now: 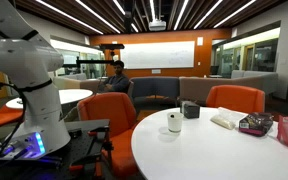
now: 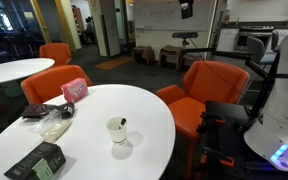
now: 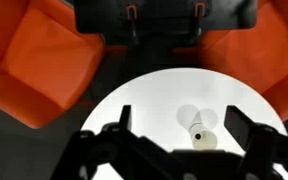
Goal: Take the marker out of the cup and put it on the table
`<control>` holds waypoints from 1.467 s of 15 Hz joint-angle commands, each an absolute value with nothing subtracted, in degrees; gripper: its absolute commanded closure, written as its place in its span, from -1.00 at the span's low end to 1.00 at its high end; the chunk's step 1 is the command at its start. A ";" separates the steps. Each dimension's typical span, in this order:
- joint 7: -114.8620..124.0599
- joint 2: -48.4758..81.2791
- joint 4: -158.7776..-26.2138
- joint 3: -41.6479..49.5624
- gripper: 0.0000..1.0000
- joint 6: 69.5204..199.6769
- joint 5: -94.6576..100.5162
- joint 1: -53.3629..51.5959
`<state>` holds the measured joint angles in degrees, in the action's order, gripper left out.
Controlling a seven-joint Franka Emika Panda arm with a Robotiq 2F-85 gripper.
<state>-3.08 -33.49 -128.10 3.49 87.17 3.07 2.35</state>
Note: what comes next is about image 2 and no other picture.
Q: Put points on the black box green label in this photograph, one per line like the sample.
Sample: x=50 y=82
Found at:
x=34 y=160

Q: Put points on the white wall whiteboard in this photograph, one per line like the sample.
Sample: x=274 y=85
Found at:
x=170 y=15

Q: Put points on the orange armchair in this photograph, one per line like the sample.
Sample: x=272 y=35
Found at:
x=55 y=53
x=214 y=83
x=47 y=83

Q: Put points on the grey office chair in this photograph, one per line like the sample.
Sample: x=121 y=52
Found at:
x=255 y=48
x=275 y=39

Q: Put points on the dark brown snack bag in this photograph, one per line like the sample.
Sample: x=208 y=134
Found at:
x=34 y=110

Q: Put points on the clear glass jar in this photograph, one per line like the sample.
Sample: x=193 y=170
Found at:
x=117 y=134

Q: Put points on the pink snack package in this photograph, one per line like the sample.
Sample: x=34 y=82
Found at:
x=74 y=90

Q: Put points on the black stereo camera bar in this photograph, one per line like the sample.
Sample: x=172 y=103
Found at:
x=185 y=34

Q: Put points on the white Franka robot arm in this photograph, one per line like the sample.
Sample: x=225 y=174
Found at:
x=284 y=116

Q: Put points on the white kitchen cabinet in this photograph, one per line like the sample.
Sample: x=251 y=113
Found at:
x=228 y=40

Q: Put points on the black capped marker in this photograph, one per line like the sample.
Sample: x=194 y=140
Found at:
x=123 y=121

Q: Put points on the brown wooden stool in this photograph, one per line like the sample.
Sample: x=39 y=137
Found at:
x=144 y=53
x=170 y=55
x=189 y=61

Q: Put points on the white round side table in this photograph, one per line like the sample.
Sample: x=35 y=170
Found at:
x=10 y=70

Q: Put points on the black breadboard robot platform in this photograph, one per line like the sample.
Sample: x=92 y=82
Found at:
x=224 y=111

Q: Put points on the clear plastic bag white contents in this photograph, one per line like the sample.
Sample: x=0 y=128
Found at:
x=55 y=130

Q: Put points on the orange floor mat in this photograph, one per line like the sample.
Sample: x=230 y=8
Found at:
x=114 y=63

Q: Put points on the stainless steel oven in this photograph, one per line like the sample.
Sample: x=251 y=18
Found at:
x=254 y=36

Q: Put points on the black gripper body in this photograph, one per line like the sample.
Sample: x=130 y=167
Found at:
x=186 y=9

